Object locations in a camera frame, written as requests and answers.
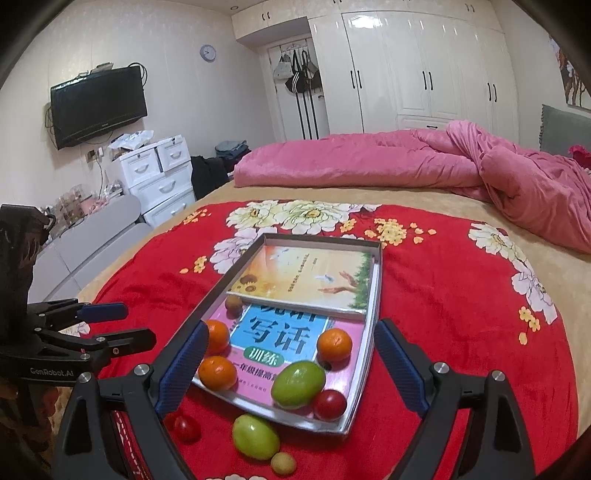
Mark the grey pillow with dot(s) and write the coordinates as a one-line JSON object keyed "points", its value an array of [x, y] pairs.
{"points": [[563, 129]]}

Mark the pile of grey clothes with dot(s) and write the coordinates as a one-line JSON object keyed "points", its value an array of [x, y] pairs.
{"points": [[233, 150]]}

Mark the white drawer cabinet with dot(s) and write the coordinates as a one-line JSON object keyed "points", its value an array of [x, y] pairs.
{"points": [[157, 184]]}

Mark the wall picture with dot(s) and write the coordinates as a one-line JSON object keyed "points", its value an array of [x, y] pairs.
{"points": [[570, 76]]}

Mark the black striped hanging bag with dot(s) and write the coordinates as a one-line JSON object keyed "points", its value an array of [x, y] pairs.
{"points": [[298, 81]]}

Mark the clutter of jars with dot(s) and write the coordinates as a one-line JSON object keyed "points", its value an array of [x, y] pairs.
{"points": [[78, 205]]}

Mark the large green jujube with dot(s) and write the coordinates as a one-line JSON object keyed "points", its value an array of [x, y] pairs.
{"points": [[298, 384]]}

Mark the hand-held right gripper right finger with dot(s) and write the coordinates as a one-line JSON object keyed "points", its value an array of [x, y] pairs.
{"points": [[404, 369]]}

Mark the pink quilt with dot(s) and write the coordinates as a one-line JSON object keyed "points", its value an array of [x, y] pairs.
{"points": [[346, 161]]}

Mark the wall socket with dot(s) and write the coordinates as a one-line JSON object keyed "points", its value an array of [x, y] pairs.
{"points": [[95, 155]]}

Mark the magenta pillow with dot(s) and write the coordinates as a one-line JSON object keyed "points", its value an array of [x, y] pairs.
{"points": [[581, 157]]}

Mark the small red tomato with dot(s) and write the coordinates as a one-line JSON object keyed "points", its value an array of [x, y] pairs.
{"points": [[187, 428]]}

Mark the brown longan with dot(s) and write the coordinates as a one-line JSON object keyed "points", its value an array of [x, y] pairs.
{"points": [[234, 304]]}

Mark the red floral blanket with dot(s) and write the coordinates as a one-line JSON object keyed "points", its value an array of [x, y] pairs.
{"points": [[461, 323]]}

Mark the pink workbook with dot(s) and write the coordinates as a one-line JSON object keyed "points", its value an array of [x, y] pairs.
{"points": [[254, 383]]}

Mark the round wall clock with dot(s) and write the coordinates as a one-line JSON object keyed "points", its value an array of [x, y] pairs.
{"points": [[208, 52]]}

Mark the black flat television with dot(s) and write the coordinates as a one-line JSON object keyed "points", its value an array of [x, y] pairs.
{"points": [[97, 108]]}

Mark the sunflower cover book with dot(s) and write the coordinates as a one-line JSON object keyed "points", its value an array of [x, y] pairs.
{"points": [[295, 277]]}

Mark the white wardrobe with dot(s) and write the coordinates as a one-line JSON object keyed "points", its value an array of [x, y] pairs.
{"points": [[406, 69]]}

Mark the orange tangerine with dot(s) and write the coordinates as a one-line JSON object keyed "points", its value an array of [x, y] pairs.
{"points": [[218, 373], [334, 345], [218, 336]]}

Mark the tan longan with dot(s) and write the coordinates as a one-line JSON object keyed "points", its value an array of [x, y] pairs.
{"points": [[283, 463]]}

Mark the grey hanging bag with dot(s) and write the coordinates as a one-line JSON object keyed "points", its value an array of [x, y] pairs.
{"points": [[282, 70]]}

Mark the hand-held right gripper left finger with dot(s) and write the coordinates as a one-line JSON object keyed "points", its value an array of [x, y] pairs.
{"points": [[180, 369]]}

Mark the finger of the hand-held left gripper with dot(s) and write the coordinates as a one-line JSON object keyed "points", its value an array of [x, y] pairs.
{"points": [[104, 313], [124, 344]]}

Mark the large red tomato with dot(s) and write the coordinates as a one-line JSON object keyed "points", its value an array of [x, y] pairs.
{"points": [[330, 405]]}

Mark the grey bench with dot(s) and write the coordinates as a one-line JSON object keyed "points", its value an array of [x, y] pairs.
{"points": [[92, 244]]}

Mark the grey cardboard box tray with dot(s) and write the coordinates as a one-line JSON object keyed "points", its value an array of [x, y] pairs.
{"points": [[304, 422]]}

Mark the white plastic bag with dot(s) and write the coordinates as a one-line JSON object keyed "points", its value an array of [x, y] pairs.
{"points": [[131, 140]]}

